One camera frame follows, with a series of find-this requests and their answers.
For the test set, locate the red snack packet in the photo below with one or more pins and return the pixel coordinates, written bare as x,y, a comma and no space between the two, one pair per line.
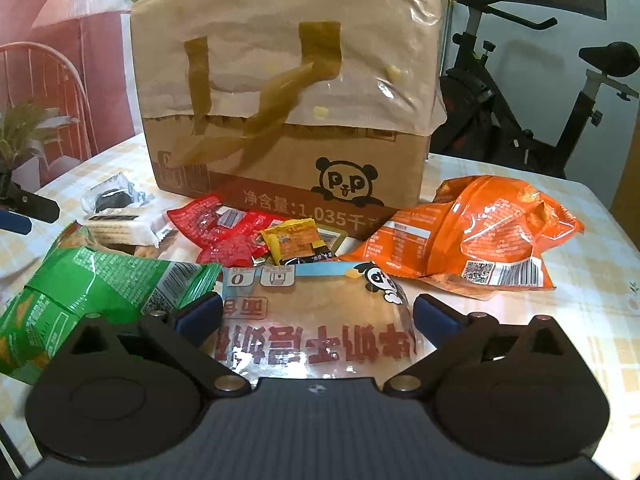
192,217
235,245

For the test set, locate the green snack bag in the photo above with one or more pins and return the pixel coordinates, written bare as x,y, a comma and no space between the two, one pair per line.
90,285

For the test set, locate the white cracker packet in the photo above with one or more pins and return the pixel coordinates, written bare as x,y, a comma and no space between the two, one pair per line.
125,227

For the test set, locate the olive gold snack packet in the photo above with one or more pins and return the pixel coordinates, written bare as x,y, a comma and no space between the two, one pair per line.
331,239

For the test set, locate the black exercise bike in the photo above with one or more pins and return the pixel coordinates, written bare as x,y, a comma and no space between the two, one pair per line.
480,105

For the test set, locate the yellow snack packet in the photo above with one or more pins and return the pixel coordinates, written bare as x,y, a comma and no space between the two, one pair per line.
292,242

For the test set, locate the orange snack bag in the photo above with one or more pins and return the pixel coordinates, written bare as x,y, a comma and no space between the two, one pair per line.
450,245

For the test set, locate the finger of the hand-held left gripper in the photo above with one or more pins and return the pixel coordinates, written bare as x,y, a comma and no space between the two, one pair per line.
14,223
30,202

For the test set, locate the clear bread bag panda print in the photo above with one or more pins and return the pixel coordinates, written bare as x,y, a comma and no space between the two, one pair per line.
320,310

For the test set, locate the brown cardboard box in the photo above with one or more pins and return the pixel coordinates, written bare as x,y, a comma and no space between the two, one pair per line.
360,170

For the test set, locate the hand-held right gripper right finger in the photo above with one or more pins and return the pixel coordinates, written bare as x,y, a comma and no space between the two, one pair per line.
436,317

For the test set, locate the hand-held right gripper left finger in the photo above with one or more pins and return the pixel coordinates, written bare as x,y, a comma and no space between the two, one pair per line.
199,316

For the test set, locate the clear packet with dark cookie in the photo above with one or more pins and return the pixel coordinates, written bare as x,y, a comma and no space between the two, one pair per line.
112,197

